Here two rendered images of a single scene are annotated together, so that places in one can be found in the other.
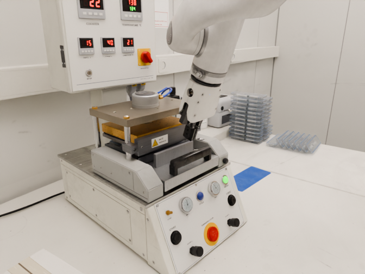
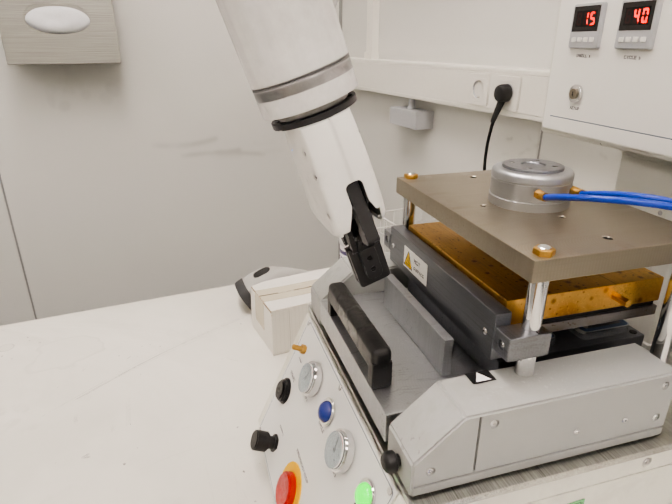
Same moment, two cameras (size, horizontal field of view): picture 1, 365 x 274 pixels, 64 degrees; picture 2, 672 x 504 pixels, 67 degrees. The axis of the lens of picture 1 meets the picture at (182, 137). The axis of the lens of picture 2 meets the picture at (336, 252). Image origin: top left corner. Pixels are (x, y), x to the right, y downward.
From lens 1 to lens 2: 1.04 m
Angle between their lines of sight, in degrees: 108
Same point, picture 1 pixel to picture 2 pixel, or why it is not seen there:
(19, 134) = not seen: hidden behind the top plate
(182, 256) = (271, 422)
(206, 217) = (306, 456)
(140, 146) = (392, 241)
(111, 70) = (627, 101)
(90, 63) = (585, 71)
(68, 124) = not seen: outside the picture
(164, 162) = (393, 309)
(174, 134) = (439, 282)
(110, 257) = not seen: hidden behind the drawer
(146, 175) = (335, 272)
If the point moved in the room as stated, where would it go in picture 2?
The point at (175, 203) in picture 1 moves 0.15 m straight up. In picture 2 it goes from (314, 356) to (312, 243)
